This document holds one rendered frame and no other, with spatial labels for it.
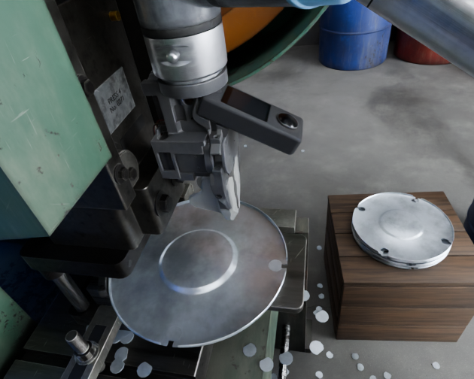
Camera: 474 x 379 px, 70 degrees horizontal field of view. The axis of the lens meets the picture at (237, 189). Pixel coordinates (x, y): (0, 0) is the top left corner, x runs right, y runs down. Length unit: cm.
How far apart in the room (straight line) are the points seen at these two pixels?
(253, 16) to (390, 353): 113
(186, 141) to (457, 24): 27
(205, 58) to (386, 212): 97
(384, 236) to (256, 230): 62
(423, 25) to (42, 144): 34
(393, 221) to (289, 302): 73
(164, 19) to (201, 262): 37
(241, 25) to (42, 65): 47
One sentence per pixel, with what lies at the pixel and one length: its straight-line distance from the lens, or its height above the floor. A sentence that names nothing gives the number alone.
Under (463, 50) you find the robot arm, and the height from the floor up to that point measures 109.
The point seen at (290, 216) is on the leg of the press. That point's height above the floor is 64.
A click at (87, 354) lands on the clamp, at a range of 56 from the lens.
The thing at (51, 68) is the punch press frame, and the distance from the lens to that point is 28.
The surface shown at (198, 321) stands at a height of 78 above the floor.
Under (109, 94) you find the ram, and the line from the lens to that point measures 41.
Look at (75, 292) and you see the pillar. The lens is 62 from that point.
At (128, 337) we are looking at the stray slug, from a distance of 63.
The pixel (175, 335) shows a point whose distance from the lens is 51.
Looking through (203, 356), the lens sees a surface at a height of 69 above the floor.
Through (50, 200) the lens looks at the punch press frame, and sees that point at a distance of 27.
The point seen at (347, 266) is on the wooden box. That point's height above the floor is 35.
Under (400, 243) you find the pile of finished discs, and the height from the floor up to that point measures 39.
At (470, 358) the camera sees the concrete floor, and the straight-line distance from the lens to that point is 146.
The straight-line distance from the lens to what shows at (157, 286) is 56.
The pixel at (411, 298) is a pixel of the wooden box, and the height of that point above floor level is 27.
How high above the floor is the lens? 122
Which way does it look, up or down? 40 degrees down
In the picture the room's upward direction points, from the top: 9 degrees counter-clockwise
